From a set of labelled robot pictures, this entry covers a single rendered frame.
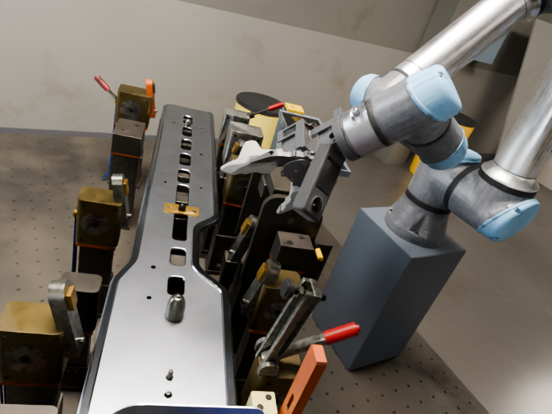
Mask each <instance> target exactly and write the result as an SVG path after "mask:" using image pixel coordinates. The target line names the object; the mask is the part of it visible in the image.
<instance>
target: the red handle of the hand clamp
mask: <svg viewBox="0 0 552 414"><path fill-rule="evenodd" d="M358 332H361V330H360V327H359V324H355V323H354V322H351V323H348V324H344V325H341V326H338V327H336V328H333V329H328V330H325V331H323V333H319V334H316V335H314V336H311V337H308V338H303V339H301V340H298V341H296V342H293V343H291V344H290V346H289V347H288V349H287V351H286V352H285V353H284V354H283V356H282V358H281V359H283V358H286V357H290V356H293V355H296V354H299V353H302V352H306V351H308V350H309V348H310V346H311V344H318V345H322V346H324V345H331V344H334V343H338V342H342V341H344V340H347V339H349V338H354V337H357V336H359V334H358ZM268 351H269V350H264V351H263V352H262V353H261V357H262V360H263V359H264V358H265V356H266V354H267V353H268ZM281 359H280V360H281Z"/></svg>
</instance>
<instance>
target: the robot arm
mask: <svg viewBox="0 0 552 414"><path fill-rule="evenodd" d="M545 13H552V0H480V1H479V2H478V3H477V4H476V5H475V6H473V7H472V8H471V9H469V10H468V11H466V12H465V13H464V14H463V15H461V16H460V17H459V18H458V19H457V20H455V21H454V22H453V23H452V24H450V25H449V26H448V27H446V28H445V29H444V30H442V31H441V32H440V33H438V34H437V35H436V36H435V37H434V38H433V39H431V40H430V41H429V42H427V43H426V44H424V45H423V46H422V47H421V48H419V49H418V50H417V51H415V52H414V53H413V54H412V55H411V56H410V57H408V58H407V59H406V60H404V61H403V62H401V63H400V64H399V65H398V66H396V67H395V68H394V69H393V70H392V71H390V72H389V73H388V74H387V75H385V76H384V77H382V76H379V75H375V74H369V75H365V76H363V77H362V78H360V79H359V80H358V81H357V82H356V84H355V85H354V86H353V88H352V92H351V95H350V103H351V106H352V108H350V109H348V110H347V111H346V112H344V111H343V110H342V109H341V108H338V109H337V110H335V111H333V118H332V119H330V120H329V121H327V122H325V123H323V124H321V125H319V126H316V124H315V123H314V122H312V123H307V122H306V121H305V120H304V119H303V118H302V119H301V120H299V121H298V122H295V123H293V124H292V125H291V126H288V127H286V128H284V129H283V130H281V131H279V132H278V141H277V142H276V149H261V148H260V146H259V145H258V143H257V142H256V141H254V140H249V141H247V142H246V143H245V144H244V145H243V147H242V150H241V153H240V155H239V157H238V159H235V160H233V161H231V162H229V163H226V164H224V165H223V166H222V167H221V168H220V169H221V172H223V173H226V174H229V175H231V176H234V175H236V174H240V173H242V174H248V173H262V174H269V173H271V172H272V171H273V170H274V169H276V167H282V166H283V168H282V169H281V176H282V177H287V178H288V179H289V180H290V181H291V182H292V183H291V187H290V193H289V196H288V197H286V198H285V201H284V202H283V203H282V204H281V205H280V206H279V207H278V209H277V214H281V213H284V212H287V211H289V210H291V209H294V210H295V211H296V212H298V213H299V214H300V215H301V216H302V217H304V218H305V219H307V220H308V221H312V222H319V221H320V219H321V216H322V214H323V212H324V209H325V206H326V205H327V203H328V200H329V197H330V195H331V193H332V190H333V188H334V185H335V183H336V181H337V179H338V175H339V173H340V172H341V169H342V167H343V164H344V162H345V160H346V158H347V159H349V160H350V161H355V160H357V159H359V158H361V157H363V158H365V157H367V156H369V155H371V154H374V153H376V152H378V151H380V150H382V149H384V148H387V147H389V146H391V145H393V144H395V143H398V142H399V143H400V144H402V145H404V146H405V147H406V148H408V149H409V150H410V151H412V152H413V153H415V154H416V155H417V156H419V158H420V160H421V161H420V163H419V165H418V167H417V169H416V171H415V173H414V175H413V177H412V179H411V181H410V183H409V185H408V187H407V189H406V191H405V192H404V194H403V195H402V196H401V197H400V198H399V199H398V200H397V201H396V202H395V203H394V204H393V205H392V206H390V207H389V209H388V211H387V213H386V215H385V216H384V221H385V222H386V224H387V226H388V227H389V228H390V229H391V230H392V231H393V232H394V233H395V234H396V235H398V236H399V237H401V238H402V239H404V240H405V241H407V242H410V243H412V244H414V245H417V246H422V247H428V248H434V247H437V246H440V244H441V243H442V241H443V240H444V238H445V234H446V229H447V225H448V220H449V214H450V213H451V212H453V213H454V214H456V215H457V216H458V217H459V218H460V219H462V220H463V221H464V222H466V223H467V224H469V225H470V226H471V227H473V228H474V229H475V230H476V231H477V232H478V233H481V234H482V235H484V236H485V237H487V238H488V239H490V240H491V241H494V242H501V241H503V240H506V239H508V238H510V237H512V236H513V235H515V234H516V233H518V232H519V231H521V230H522V229H523V228H524V227H526V226H527V225H528V224H529V222H531V221H532V220H533V219H534V217H535V216H536V214H537V213H538V211H539V208H540V207H541V205H540V203H539V202H538V200H536V199H534V197H535V195H536V193H537V192H538V191H539V189H540V187H539V184H538V182H537V180H536V178H537V177H538V175H539V174H540V172H541V170H542V168H543V167H544V166H545V164H546V163H547V161H548V160H549V158H550V156H551V155H552V58H551V60H550V62H549V64H548V66H547V68H546V69H545V71H544V73H543V74H542V76H541V78H540V79H539V81H538V83H537V85H536V87H535V89H534V90H533V91H532V93H531V96H530V97H529V99H528V100H527V102H526V104H525V106H524V107H523V109H522V111H521V112H520V114H519V116H518V118H517V120H516V122H515V123H514V124H513V127H512V129H511V130H510V132H509V134H508V135H507V137H506V139H505V141H504V142H503V144H502V146H501V147H500V149H499V152H498V153H497V154H496V156H495V158H494V159H493V160H490V161H487V162H484V163H483V164H482V165H481V166H480V165H479V163H481V156H480V155H479V154H478V153H476V152H474V151H472V150H470V149H468V148H467V147H468V143H467V138H466V137H465V133H464V130H463V129H462V127H461V126H459V125H458V123H457V121H456V120H455V118H454V117H453V116H455V115H457V114H459V113H460V112H461V110H462V104H461V101H460V98H459V97H458V93H457V91H456V89H455V87H454V85H453V82H452V81H451V79H450V78H451V77H452V76H454V75H455V74H456V73H457V72H459V71H460V70H462V69H463V68H464V67H465V66H466V65H467V64H468V63H470V62H471V61H472V60H474V59H475V58H476V57H478V56H479V55H480V54H482V53H483V52H484V51H485V50H486V49H487V48H489V47H490V46H491V45H492V44H494V43H495V42H496V41H498V40H499V39H500V38H502V37H503V36H504V35H506V34H507V33H508V32H509V31H510V30H511V29H513V28H514V27H515V26H516V25H518V24H519V23H521V24H523V23H527V22H530V21H532V20H534V19H535V18H536V17H537V16H539V15H541V14H545ZM312 124H315V126H313V125H312ZM306 127H308V128H309V129H310V130H308V129H307V128H306ZM291 128H292V129H291ZM289 129H290V130H289ZM343 155H345V156H346V158H345V157H344V156H343Z"/></svg>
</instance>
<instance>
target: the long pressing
mask: <svg viewBox="0 0 552 414"><path fill-rule="evenodd" d="M184 117H191V118H192V125H191V127H188V126H185V123H184V122H183V121H184ZM174 122H175V123H174ZM183 128H189V129H191V136H184V135H183V134H182V130H183ZM201 128H202V129H201ZM182 140H186V141H190V142H191V150H186V149H182V148H181V147H182ZM181 154H184V155H189V156H190V157H191V161H190V166H186V165H182V164H180V156H181ZM201 154H203V155H201ZM179 171H186V172H189V173H190V177H189V183H182V182H179V181H178V173H179ZM165 182H166V183H165ZM178 186H185V187H188V188H189V193H188V206H192V207H197V208H199V209H200V211H199V217H193V216H188V215H185V216H187V226H186V240H185V241H178V240H174V239H173V225H174V217H175V215H176V214H173V213H167V212H164V211H163V209H164V204H165V203H172V204H176V199H177V187H178ZM201 188H202V189H201ZM218 221H219V190H218V176H217V162H216V148H215V134H214V115H213V114H212V113H211V112H204V111H200V110H196V109H193V108H185V107H182V106H177V105H174V104H166V105H164V106H163V109H162V112H161V117H160V121H159V128H158V132H157V136H156V140H155V144H154V151H153V155H152V159H151V163H150V167H149V174H148V177H147V182H146V186H145V193H144V197H143V200H142V205H141V209H140V216H139V220H138V224H137V228H136V234H135V239H134V243H133V247H132V251H131V258H130V260H129V261H128V263H127V264H126V265H125V266H124V267H123V268H122V269H121V270H120V271H119V272H118V273H117V274H116V275H115V276H114V277H113V279H112V280H111V282H110V284H109V288H108V293H107V296H106V300H105V303H104V307H103V313H102V316H101V320H100V323H99V328H98V332H97V335H96V339H95V342H94V348H93V351H92V355H91V358H90V363H89V367H88V370H87V374H86V377H85V383H84V387H83V390H82V394H81V396H80V402H79V406H78V409H77V413H76V414H113V413H114V412H115V411H116V410H117V409H119V408H121V407H124V406H126V405H130V404H133V403H169V404H192V405H215V406H237V384H236V373H235V361H234V350H233V339H232V317H231V306H230V296H229V293H228V290H227V289H226V288H225V287H224V286H223V285H222V284H221V283H219V282H218V281H217V280H216V279H214V278H213V277H211V276H210V275H209V274H207V273H206V272H205V271H204V270H203V269H202V268H201V267H200V263H199V253H200V233H201V232H202V231H204V230H205V229H207V228H211V227H213V226H214V225H216V224H217V223H218ZM172 250H181V251H185V252H186V257H185V265H184V266H176V265H172V264H171V263H170V260H171V251H172ZM151 266H155V267H156V268H155V269H152V268H151ZM170 278H180V279H182V280H183V281H184V289H183V296H184V297H185V300H186V308H185V311H184V315H183V319H182V320H181V321H179V322H176V323H173V322H169V321H167V320H166V318H165V311H166V308H167V304H168V300H169V298H170V297H171V296H172V295H170V294H168V280H169V279H170ZM146 297H151V299H147V298H146ZM170 369H173V375H172V376H173V379H172V380H167V379H166V375H167V374H168V371H169V370H170ZM167 391H171V393H172V397H171V398H165V397H164V394H165V393H166V392H167Z"/></svg>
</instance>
